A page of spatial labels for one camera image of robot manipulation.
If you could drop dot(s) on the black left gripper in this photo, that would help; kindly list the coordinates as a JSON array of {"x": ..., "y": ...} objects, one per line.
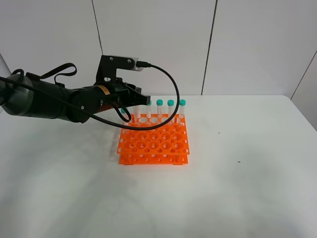
[{"x": 106, "y": 96}]

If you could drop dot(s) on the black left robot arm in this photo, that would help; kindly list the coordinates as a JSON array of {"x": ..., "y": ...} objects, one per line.
[{"x": 55, "y": 101}]

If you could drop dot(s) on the front left racked tube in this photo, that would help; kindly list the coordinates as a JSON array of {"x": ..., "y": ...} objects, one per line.
[{"x": 126, "y": 123}]

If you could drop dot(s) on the back row tube two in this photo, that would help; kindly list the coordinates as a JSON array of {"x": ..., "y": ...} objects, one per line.
[{"x": 137, "y": 114}]

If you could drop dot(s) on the back row tube three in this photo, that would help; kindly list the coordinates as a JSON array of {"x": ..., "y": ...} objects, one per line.
[{"x": 149, "y": 109}]

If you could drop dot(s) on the back row tube four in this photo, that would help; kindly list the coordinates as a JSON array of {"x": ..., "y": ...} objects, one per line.
[{"x": 159, "y": 104}]

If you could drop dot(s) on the back row tube five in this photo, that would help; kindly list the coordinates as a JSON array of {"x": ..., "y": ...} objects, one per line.
[{"x": 170, "y": 104}]

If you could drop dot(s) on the back row tube six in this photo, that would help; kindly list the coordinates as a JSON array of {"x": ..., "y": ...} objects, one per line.
[{"x": 182, "y": 105}]

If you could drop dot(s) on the orange test tube rack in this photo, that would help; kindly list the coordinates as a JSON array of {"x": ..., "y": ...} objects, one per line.
[{"x": 165, "y": 145}]

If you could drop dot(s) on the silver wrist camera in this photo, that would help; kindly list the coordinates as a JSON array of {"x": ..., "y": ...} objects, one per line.
[{"x": 125, "y": 63}]

